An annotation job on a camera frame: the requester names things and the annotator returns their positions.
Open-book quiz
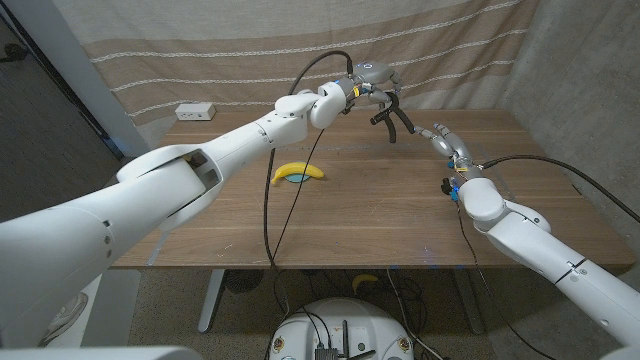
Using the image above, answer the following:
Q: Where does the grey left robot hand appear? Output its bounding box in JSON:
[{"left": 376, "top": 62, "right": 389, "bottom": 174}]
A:
[{"left": 347, "top": 60, "right": 404, "bottom": 109}]

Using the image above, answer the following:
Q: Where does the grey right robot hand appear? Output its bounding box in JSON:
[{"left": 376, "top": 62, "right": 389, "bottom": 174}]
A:
[{"left": 414, "top": 122, "right": 484, "bottom": 181}]

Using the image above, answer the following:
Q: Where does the black hand grip exerciser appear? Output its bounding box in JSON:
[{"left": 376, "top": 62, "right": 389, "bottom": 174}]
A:
[{"left": 369, "top": 91, "right": 416, "bottom": 145}]

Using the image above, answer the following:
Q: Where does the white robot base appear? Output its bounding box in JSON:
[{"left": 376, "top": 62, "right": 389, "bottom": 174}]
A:
[{"left": 268, "top": 297, "right": 415, "bottom": 360}]

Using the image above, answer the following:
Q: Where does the yellow toy banana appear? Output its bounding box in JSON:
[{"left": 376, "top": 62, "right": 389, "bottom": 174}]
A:
[{"left": 270, "top": 161, "right": 326, "bottom": 185}]

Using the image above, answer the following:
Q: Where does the yellow banana on floor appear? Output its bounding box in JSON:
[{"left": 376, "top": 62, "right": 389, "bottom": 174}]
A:
[{"left": 351, "top": 273, "right": 380, "bottom": 295}]

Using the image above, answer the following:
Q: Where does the grey table leg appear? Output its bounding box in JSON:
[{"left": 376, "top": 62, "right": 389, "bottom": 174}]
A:
[{"left": 452, "top": 267, "right": 486, "bottom": 335}]

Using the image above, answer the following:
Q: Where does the beige striped curtain backdrop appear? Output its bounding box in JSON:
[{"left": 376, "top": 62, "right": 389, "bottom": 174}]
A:
[{"left": 52, "top": 0, "right": 541, "bottom": 151}]

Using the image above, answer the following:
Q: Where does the white power strip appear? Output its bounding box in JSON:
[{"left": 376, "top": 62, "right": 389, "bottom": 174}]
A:
[{"left": 174, "top": 102, "right": 217, "bottom": 122}]

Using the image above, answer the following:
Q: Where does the black round floor fan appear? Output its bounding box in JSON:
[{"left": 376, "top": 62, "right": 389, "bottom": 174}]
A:
[{"left": 223, "top": 268, "right": 265, "bottom": 294}]

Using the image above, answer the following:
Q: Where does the white table leg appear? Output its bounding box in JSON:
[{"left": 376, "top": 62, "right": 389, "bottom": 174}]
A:
[{"left": 197, "top": 268, "right": 226, "bottom": 335}]

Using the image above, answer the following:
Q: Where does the white sneaker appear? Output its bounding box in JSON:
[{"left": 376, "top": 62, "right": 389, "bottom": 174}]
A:
[{"left": 42, "top": 291, "right": 90, "bottom": 346}]

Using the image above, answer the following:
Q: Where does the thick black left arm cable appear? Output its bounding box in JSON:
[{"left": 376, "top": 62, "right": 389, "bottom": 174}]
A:
[{"left": 262, "top": 49, "right": 355, "bottom": 311}]

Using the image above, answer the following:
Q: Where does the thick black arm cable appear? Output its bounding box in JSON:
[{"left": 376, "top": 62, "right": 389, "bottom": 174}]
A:
[
  {"left": 479, "top": 153, "right": 640, "bottom": 225},
  {"left": 262, "top": 49, "right": 355, "bottom": 311}
]

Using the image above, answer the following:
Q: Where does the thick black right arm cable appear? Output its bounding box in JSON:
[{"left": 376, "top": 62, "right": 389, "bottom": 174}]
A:
[{"left": 479, "top": 153, "right": 640, "bottom": 225}]

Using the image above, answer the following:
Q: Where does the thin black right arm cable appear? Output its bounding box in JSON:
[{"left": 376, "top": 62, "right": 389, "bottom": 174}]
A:
[{"left": 454, "top": 198, "right": 549, "bottom": 360}]

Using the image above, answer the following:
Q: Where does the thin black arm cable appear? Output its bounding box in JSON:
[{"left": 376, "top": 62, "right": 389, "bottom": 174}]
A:
[
  {"left": 454, "top": 198, "right": 549, "bottom": 360},
  {"left": 269, "top": 127, "right": 326, "bottom": 281}
]

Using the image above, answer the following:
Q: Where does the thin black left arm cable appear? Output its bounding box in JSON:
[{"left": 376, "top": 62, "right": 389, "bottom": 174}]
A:
[{"left": 269, "top": 127, "right": 326, "bottom": 281}]

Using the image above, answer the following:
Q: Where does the grey floor cable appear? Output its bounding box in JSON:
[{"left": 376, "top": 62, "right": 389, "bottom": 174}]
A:
[{"left": 385, "top": 268, "right": 444, "bottom": 360}]

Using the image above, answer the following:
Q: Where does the black door handle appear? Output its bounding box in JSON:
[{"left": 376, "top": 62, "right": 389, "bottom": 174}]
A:
[{"left": 0, "top": 43, "right": 30, "bottom": 64}]

